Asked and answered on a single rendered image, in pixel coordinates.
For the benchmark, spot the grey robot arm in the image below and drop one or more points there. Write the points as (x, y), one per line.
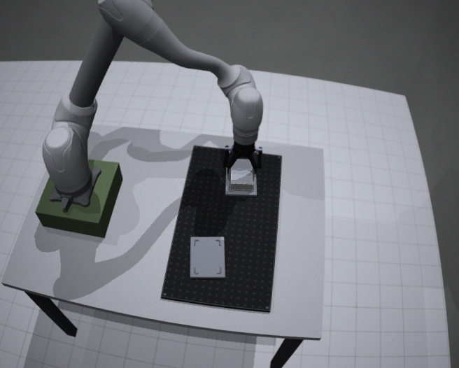
(65, 146)

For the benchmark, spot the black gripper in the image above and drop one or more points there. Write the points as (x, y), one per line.
(242, 151)

